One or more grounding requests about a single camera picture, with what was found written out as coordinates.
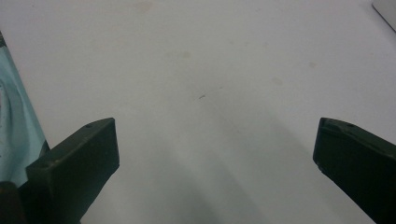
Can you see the white flat object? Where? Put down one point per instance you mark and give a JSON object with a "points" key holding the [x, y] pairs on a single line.
{"points": [[386, 11]]}

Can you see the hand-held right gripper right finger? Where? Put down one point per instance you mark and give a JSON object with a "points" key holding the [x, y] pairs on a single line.
{"points": [[358, 165]]}

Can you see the light blue cloth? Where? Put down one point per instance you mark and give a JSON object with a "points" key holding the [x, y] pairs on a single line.
{"points": [[17, 130]]}

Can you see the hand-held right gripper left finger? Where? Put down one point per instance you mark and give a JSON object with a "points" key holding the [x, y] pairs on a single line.
{"points": [[74, 165]]}

